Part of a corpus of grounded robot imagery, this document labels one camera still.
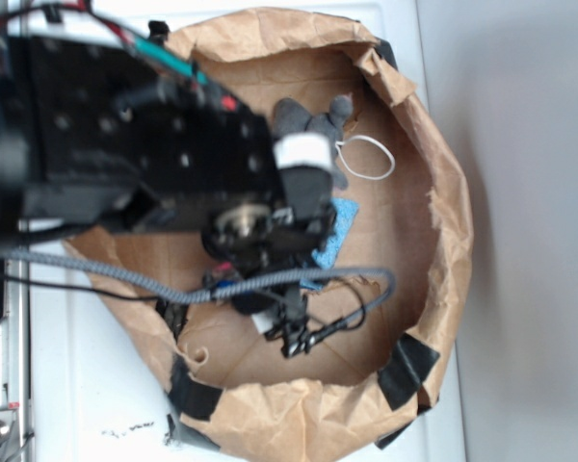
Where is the white rubber band loop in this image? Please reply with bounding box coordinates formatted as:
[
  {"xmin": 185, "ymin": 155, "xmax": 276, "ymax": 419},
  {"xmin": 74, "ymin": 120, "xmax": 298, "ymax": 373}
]
[{"xmin": 334, "ymin": 135, "xmax": 396, "ymax": 181}]

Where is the blue sponge block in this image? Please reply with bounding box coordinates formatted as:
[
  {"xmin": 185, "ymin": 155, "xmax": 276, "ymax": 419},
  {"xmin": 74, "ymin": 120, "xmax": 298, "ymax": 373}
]
[{"xmin": 311, "ymin": 197, "xmax": 359, "ymax": 270}]

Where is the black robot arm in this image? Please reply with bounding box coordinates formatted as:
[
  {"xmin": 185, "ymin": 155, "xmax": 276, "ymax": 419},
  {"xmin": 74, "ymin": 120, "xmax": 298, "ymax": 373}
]
[{"xmin": 0, "ymin": 37, "xmax": 336, "ymax": 357}]

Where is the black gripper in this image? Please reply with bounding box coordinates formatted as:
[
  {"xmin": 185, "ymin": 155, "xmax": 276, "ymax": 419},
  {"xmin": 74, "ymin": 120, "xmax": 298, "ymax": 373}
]
[{"xmin": 200, "ymin": 133, "xmax": 336, "ymax": 358}]

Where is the grey braided cable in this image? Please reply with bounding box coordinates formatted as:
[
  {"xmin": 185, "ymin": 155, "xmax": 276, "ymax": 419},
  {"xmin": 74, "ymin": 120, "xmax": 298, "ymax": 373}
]
[{"xmin": 0, "ymin": 247, "xmax": 399, "ymax": 333}]

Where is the grey plush elephant toy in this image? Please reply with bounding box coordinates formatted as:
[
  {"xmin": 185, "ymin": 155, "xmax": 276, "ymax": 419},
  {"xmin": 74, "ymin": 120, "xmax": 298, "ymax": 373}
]
[{"xmin": 272, "ymin": 93, "xmax": 354, "ymax": 191}]

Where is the metal rail frame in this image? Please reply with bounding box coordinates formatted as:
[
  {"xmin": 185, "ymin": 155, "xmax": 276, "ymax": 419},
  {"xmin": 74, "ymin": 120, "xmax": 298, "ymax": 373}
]
[{"xmin": 0, "ymin": 261, "xmax": 35, "ymax": 461}]

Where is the brown paper bag bin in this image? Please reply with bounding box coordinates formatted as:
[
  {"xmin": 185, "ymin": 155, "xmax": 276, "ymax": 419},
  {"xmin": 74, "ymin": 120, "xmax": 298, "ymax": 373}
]
[{"xmin": 61, "ymin": 4, "xmax": 474, "ymax": 462}]

